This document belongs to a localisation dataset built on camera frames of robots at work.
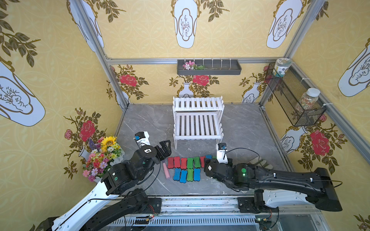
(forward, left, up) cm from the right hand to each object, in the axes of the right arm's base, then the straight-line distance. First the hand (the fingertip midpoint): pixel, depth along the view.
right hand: (211, 158), depth 75 cm
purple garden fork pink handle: (-5, +24, -13) cm, 28 cm away
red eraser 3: (+1, +15, -13) cm, 20 cm away
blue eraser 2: (-6, +15, -13) cm, 21 cm away
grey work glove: (+5, -32, -15) cm, 36 cm away
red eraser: (+2, +23, -15) cm, 28 cm away
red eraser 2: (+3, +19, -15) cm, 25 cm away
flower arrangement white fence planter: (0, +57, +2) cm, 57 cm away
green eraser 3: (-5, +11, -13) cm, 18 cm away
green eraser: (+1, +11, -15) cm, 18 cm away
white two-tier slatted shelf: (+29, +7, -3) cm, 30 cm away
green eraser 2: (+2, +7, -12) cm, 14 cm away
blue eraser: (-5, +19, -14) cm, 24 cm away
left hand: (+1, +25, +12) cm, 28 cm away
